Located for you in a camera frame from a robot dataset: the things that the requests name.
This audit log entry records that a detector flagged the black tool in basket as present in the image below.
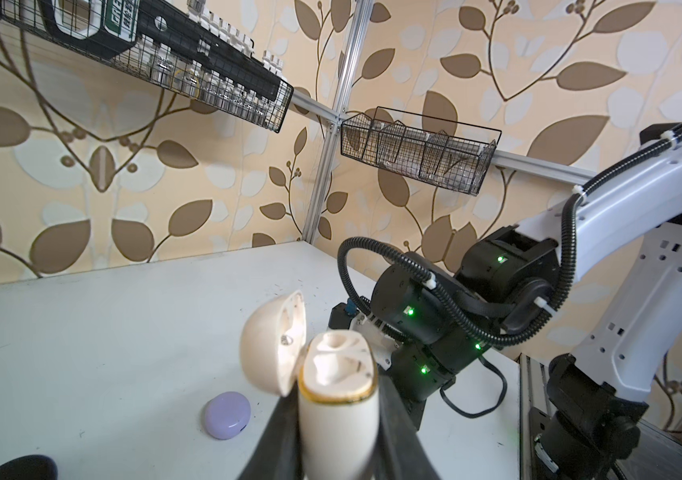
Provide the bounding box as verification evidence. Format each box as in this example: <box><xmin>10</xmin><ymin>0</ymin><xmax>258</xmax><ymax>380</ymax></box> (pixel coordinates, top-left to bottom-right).
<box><xmin>39</xmin><ymin>1</ymin><xmax>281</xmax><ymax>101</ymax></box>

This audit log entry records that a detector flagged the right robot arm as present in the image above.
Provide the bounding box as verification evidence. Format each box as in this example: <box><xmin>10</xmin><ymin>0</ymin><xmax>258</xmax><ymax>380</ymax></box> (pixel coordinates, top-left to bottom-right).
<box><xmin>337</xmin><ymin>122</ymin><xmax>682</xmax><ymax>479</ymax></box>

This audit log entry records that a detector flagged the wall wire basket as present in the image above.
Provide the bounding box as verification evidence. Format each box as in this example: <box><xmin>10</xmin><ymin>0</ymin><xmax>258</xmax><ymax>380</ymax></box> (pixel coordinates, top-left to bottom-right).
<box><xmin>0</xmin><ymin>0</ymin><xmax>294</xmax><ymax>132</ymax></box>
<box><xmin>340</xmin><ymin>106</ymin><xmax>502</xmax><ymax>196</ymax></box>

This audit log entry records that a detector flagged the beige earbud case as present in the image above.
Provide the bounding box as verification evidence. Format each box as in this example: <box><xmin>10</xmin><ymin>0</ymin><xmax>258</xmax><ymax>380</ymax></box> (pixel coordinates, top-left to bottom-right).
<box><xmin>240</xmin><ymin>291</ymin><xmax>380</xmax><ymax>479</ymax></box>

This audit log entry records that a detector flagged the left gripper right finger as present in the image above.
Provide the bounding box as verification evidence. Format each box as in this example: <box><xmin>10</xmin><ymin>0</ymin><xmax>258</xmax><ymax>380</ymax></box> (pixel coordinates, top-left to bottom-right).
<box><xmin>373</xmin><ymin>376</ymin><xmax>439</xmax><ymax>479</ymax></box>

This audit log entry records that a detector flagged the black round earbud case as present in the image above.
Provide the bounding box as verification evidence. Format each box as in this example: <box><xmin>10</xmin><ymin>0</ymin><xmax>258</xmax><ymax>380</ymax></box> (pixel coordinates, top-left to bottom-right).
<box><xmin>0</xmin><ymin>454</ymin><xmax>58</xmax><ymax>480</ymax></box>

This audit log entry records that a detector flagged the right wall wire basket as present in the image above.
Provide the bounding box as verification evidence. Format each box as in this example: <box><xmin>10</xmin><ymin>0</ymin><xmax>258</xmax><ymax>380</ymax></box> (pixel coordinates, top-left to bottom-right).
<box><xmin>340</xmin><ymin>106</ymin><xmax>502</xmax><ymax>196</ymax></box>

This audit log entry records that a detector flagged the back wall wire basket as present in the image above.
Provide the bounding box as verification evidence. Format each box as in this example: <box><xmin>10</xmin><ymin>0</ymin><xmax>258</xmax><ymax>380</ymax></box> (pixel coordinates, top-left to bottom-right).
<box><xmin>0</xmin><ymin>0</ymin><xmax>294</xmax><ymax>132</ymax></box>

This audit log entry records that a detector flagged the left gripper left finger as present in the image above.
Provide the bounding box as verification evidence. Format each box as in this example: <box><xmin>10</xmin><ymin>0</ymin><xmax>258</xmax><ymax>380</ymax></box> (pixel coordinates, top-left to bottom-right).
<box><xmin>239</xmin><ymin>392</ymin><xmax>304</xmax><ymax>480</ymax></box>

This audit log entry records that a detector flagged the purple round earbud case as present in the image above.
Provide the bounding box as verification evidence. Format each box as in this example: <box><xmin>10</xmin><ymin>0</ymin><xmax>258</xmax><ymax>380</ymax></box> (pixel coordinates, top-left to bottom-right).
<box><xmin>202</xmin><ymin>391</ymin><xmax>251</xmax><ymax>440</ymax></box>

